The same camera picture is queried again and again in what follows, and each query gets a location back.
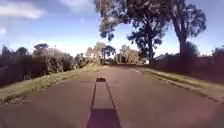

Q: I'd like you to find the group of distant trees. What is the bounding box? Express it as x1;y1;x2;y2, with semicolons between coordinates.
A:
85;41;148;66

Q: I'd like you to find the tall dark tree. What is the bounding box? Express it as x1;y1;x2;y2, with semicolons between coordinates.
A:
94;0;172;66

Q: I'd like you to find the dark asphalt road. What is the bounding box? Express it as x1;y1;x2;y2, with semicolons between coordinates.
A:
0;64;224;128

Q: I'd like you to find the large dark tree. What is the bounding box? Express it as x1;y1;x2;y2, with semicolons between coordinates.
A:
165;0;208;75

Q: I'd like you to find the grass verge beside fence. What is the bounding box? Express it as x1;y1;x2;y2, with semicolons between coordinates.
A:
134;66;224;103

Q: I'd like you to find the row of bushes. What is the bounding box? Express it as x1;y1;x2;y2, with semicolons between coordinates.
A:
0;42;92;89

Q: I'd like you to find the grass verge with bare patches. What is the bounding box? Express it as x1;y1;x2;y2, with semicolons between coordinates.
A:
0;63;108;106

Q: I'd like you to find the dark fence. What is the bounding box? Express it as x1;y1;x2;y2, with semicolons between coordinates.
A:
145;52;224;85

